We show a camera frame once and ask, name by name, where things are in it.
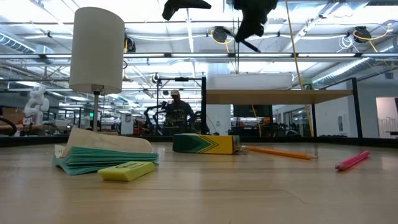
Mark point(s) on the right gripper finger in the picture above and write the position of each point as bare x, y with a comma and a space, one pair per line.
260, 28
246, 32

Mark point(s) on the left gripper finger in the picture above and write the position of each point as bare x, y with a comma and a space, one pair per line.
177, 6

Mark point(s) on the green yellow crayon box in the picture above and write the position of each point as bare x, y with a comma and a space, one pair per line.
211, 144

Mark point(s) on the yellow pencil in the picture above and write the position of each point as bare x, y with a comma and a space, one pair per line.
280, 152

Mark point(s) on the teal sticky note pad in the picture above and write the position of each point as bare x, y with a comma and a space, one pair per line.
102, 158

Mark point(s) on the yellow eraser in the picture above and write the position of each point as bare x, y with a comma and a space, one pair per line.
124, 171

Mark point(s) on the black background robot arm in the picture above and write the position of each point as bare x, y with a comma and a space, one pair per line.
154, 118

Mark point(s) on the clear supply box purple lid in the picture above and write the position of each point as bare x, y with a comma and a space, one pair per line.
248, 81

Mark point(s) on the brown cardboard box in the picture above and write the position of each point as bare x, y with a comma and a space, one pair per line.
12, 115

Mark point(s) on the wooden shelf board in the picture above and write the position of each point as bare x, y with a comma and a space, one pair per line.
273, 97

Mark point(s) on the small green object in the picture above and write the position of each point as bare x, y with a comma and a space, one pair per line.
308, 84

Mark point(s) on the black monitor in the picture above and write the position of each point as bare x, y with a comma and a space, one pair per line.
252, 111

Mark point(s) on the white shade wooden base lamp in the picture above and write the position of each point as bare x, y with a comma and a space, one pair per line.
96, 46

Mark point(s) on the person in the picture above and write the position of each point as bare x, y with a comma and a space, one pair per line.
180, 115

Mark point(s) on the white cabinet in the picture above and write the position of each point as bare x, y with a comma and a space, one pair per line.
127, 124

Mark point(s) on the black background station frame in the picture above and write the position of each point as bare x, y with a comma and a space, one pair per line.
157, 102

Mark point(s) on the wooden shelf with black frame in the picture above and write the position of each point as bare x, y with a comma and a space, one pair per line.
203, 124

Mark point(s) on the black table frame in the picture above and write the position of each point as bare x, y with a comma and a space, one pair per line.
31, 141

